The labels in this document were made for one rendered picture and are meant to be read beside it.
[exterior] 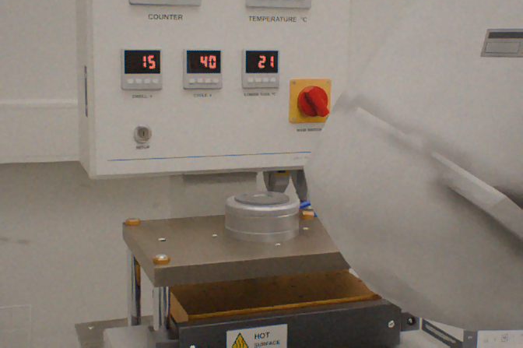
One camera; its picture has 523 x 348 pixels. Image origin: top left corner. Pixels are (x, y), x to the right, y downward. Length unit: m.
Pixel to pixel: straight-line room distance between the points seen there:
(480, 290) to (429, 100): 0.06
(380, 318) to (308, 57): 0.34
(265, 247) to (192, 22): 0.29
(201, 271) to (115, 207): 0.64
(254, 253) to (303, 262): 0.05
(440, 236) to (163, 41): 0.70
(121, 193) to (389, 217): 1.13
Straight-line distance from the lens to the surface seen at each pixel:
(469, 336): 1.37
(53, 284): 1.39
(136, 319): 0.90
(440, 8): 0.26
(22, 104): 1.27
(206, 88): 0.92
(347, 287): 0.82
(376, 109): 0.26
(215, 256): 0.74
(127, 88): 0.90
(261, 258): 0.74
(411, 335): 0.87
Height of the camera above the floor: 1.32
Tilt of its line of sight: 9 degrees down
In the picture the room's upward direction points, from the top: 1 degrees clockwise
